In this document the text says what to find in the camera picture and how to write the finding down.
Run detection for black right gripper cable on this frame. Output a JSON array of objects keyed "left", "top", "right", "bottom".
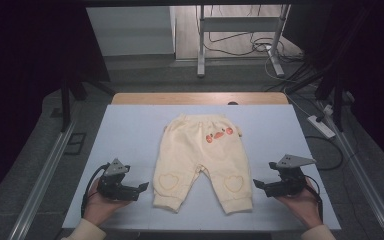
[{"left": 302, "top": 174, "right": 325, "bottom": 224}]

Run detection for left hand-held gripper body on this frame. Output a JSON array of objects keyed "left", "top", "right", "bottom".
[{"left": 96, "top": 158, "right": 139, "bottom": 202}]

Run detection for pale blue table mat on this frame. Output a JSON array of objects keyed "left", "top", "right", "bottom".
[{"left": 62, "top": 104, "right": 342, "bottom": 232}]

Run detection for black floor cable loop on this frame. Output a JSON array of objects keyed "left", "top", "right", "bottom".
[{"left": 304, "top": 134, "right": 345, "bottom": 172}]

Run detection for white metal stand frame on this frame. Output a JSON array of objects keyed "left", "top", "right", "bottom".
[{"left": 196, "top": 3, "right": 292, "bottom": 79}]

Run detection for person's left hand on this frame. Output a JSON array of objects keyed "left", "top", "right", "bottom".
[{"left": 83, "top": 178, "right": 133, "bottom": 228}]

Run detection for person's right hand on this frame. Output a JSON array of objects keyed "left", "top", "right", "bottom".
[{"left": 274, "top": 178, "right": 324, "bottom": 230}]

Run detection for wooden table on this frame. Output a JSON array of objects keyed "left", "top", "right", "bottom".
[{"left": 111, "top": 92, "right": 290, "bottom": 106}]

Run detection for cream baby pants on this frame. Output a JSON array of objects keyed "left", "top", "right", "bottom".
[{"left": 152, "top": 113, "right": 254, "bottom": 215}]

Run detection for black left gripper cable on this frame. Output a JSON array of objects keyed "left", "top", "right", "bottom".
[{"left": 80, "top": 162, "right": 110, "bottom": 218}]

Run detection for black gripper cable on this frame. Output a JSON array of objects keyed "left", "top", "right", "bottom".
[
  {"left": 302, "top": 174, "right": 325, "bottom": 224},
  {"left": 80, "top": 162, "right": 110, "bottom": 218}
]

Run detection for tangle of floor cables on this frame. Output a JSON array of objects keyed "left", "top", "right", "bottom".
[{"left": 195, "top": 3, "right": 309, "bottom": 93}]

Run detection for white power strip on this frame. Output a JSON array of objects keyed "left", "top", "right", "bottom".
[{"left": 307, "top": 114, "right": 337, "bottom": 140}]

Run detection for black metal stand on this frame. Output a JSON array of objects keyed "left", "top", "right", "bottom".
[
  {"left": 285, "top": 49, "right": 346, "bottom": 133},
  {"left": 59, "top": 74, "right": 116, "bottom": 133}
]

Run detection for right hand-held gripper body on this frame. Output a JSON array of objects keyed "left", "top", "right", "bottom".
[{"left": 264, "top": 153, "right": 317, "bottom": 198}]

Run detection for aluminium floor rail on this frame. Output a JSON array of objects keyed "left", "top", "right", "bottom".
[
  {"left": 8, "top": 120, "right": 77, "bottom": 240},
  {"left": 322, "top": 108, "right": 384, "bottom": 240}
]

